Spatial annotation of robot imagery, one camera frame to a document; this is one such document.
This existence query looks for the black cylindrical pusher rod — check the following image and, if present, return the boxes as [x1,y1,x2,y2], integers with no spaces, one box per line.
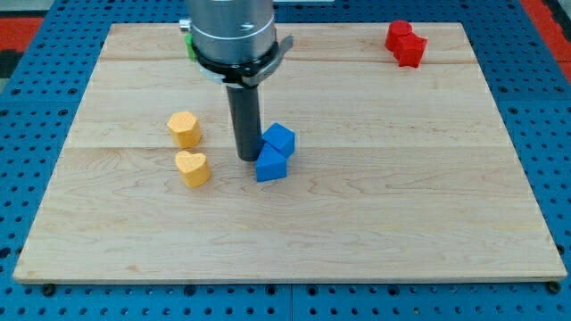
[227,86,262,161]

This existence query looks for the blue cube block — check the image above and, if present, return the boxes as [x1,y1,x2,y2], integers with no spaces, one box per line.
[262,122,295,158]

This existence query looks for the blue triangle block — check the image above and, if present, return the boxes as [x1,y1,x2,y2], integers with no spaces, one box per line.
[255,144,287,182]

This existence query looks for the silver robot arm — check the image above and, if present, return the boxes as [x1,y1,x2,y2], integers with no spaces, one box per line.
[186,0,294,161]

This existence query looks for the green block behind arm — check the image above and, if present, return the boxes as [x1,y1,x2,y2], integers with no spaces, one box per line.
[185,33,196,62]

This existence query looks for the yellow pentagon block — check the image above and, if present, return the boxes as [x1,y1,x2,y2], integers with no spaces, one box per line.
[167,111,202,148]

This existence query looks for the yellow heart block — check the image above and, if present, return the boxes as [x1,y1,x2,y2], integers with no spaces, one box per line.
[175,151,211,188]

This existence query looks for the light wooden board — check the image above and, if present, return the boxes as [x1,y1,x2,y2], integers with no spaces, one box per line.
[13,23,567,284]

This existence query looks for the red cylinder block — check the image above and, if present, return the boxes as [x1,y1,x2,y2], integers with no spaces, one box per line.
[385,20,413,52]

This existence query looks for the red star block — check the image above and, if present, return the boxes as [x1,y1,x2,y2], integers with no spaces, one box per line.
[393,33,427,68]

